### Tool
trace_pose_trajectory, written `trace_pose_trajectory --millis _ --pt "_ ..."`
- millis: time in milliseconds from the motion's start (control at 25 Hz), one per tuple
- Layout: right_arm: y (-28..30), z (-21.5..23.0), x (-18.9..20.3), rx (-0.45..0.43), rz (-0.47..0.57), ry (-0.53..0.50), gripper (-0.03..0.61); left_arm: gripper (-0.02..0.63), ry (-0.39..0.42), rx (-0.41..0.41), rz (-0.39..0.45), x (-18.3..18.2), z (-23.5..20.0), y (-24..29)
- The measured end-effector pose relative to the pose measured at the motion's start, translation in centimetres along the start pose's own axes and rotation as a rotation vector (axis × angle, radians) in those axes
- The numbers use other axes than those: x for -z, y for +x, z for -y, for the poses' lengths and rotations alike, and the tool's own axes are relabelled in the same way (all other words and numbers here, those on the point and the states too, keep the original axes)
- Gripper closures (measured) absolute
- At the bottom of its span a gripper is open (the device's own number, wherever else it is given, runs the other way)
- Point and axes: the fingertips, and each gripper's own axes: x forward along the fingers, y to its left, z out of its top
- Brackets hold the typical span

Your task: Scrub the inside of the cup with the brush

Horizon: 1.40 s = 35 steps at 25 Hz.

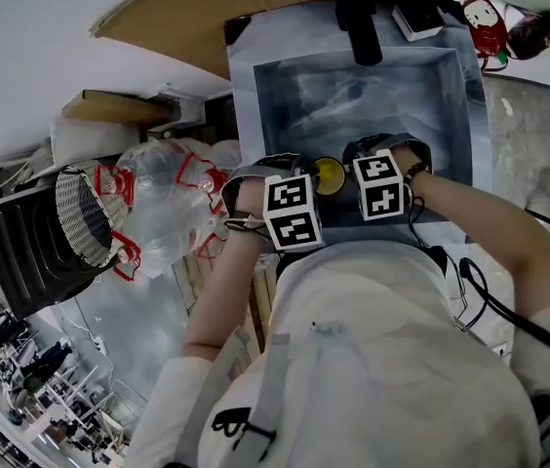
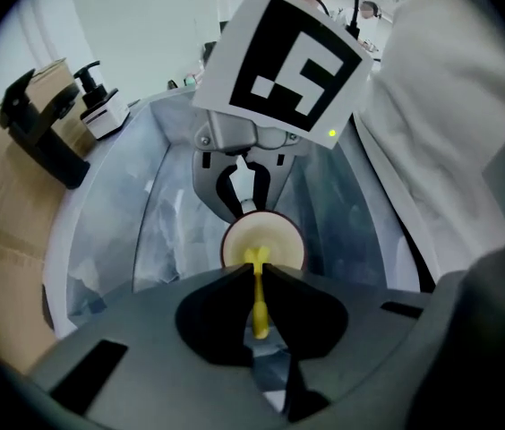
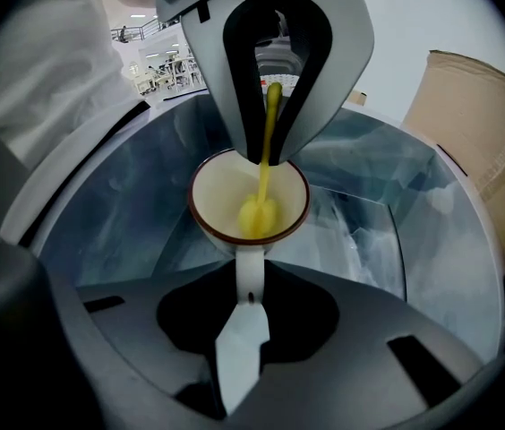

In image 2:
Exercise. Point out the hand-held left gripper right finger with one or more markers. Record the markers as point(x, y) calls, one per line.
point(360, 329)

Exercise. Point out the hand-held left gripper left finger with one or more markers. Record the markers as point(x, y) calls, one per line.
point(145, 352)

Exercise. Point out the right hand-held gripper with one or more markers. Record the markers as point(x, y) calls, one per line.
point(293, 70)

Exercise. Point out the white cup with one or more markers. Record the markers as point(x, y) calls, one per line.
point(279, 240)

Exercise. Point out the yellow sponge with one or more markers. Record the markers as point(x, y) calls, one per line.
point(261, 325)

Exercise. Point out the marble pattern sink cabinet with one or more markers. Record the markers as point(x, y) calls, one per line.
point(167, 186)

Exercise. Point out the green bottle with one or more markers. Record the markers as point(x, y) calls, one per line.
point(190, 80)

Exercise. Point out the black white soap dispenser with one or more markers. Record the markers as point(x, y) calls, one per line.
point(105, 114)

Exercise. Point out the large cardboard sheet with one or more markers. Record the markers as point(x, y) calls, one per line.
point(2, 222)

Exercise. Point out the black faucet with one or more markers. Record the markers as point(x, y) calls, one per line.
point(46, 150)

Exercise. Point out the person's white shirt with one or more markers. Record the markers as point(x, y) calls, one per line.
point(436, 128)

